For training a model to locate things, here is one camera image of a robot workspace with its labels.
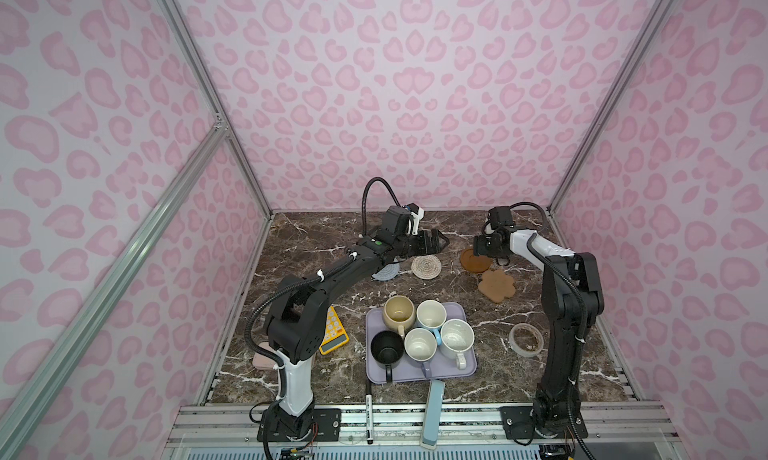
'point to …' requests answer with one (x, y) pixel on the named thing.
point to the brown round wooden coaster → (474, 263)
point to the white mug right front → (456, 337)
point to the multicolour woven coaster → (426, 267)
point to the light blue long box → (431, 422)
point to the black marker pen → (369, 412)
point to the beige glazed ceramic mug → (398, 313)
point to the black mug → (387, 347)
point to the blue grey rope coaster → (388, 272)
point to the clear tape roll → (526, 339)
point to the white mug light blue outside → (432, 314)
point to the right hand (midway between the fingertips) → (486, 245)
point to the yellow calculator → (336, 333)
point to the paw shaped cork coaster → (496, 285)
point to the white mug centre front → (420, 345)
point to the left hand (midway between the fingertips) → (441, 238)
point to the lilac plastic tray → (375, 371)
